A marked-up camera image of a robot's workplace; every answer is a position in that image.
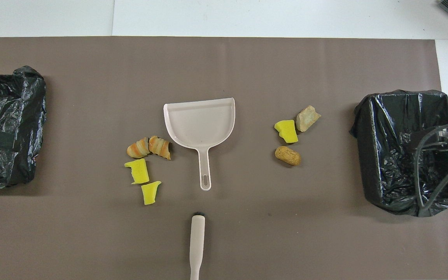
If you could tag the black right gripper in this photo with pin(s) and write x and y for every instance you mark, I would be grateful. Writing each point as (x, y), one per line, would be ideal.
(447, 143)

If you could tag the croissant piece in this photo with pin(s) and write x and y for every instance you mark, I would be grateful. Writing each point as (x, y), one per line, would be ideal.
(160, 147)
(137, 148)

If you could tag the beige bread chunk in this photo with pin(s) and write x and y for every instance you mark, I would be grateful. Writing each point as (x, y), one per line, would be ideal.
(307, 118)

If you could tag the notched yellow sponge piece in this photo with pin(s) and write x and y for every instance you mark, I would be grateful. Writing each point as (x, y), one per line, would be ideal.
(139, 171)

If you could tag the small yellow green sponge piece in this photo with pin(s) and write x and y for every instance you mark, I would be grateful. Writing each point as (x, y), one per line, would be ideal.
(149, 193)

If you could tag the brown bread roll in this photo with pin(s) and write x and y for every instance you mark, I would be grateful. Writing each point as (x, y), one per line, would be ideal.
(287, 155)

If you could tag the pink plastic dustpan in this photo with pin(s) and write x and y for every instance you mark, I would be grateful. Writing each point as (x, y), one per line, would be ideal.
(198, 124)

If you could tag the pink brush with black bristles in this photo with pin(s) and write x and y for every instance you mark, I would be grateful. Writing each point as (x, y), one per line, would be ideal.
(197, 241)

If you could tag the black bag lined bin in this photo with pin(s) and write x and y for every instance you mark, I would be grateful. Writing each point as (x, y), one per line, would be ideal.
(387, 155)
(10, 101)

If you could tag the brown table mat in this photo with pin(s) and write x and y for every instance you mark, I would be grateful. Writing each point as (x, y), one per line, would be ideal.
(247, 62)

